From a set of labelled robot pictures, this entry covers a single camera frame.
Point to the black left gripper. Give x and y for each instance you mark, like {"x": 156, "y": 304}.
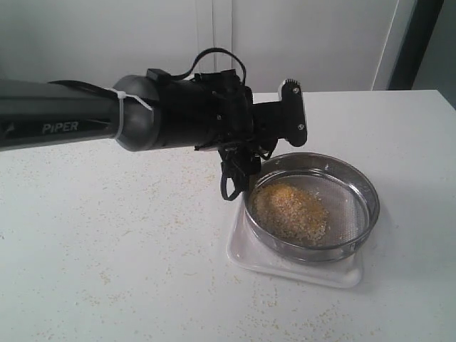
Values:
{"x": 240, "y": 122}

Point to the yellow grain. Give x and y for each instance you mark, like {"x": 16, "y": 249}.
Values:
{"x": 290, "y": 213}

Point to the round steel mesh sieve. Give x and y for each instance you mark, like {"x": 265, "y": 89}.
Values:
{"x": 348, "y": 195}

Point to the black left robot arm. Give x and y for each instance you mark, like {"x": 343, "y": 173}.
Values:
{"x": 152, "y": 112}

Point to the white cabinet doors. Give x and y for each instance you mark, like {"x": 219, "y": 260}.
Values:
{"x": 325, "y": 45}

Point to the white square plastic tray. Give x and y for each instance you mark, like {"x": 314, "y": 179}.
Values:
{"x": 246, "y": 251}

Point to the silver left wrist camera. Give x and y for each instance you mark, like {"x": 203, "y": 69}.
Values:
{"x": 293, "y": 112}

